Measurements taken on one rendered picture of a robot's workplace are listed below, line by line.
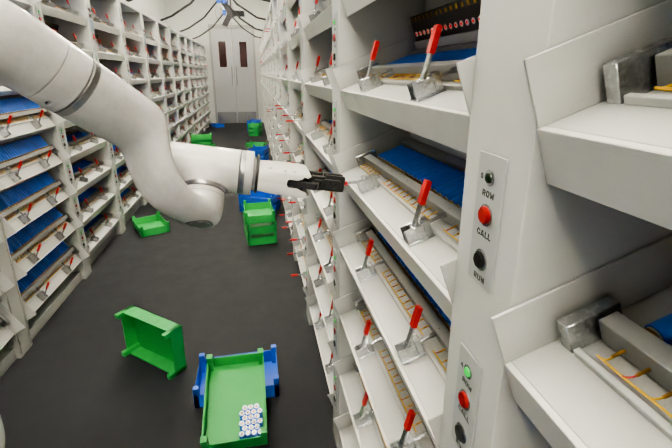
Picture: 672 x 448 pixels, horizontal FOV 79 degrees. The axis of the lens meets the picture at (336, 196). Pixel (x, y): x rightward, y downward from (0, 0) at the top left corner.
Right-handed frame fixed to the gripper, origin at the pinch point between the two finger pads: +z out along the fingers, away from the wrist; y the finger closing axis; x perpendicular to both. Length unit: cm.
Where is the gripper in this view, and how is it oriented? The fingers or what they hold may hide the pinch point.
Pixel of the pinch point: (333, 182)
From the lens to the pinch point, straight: 82.3
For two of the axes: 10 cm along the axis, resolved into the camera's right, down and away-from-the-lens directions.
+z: 9.7, 1.0, 2.3
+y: 1.9, 2.8, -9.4
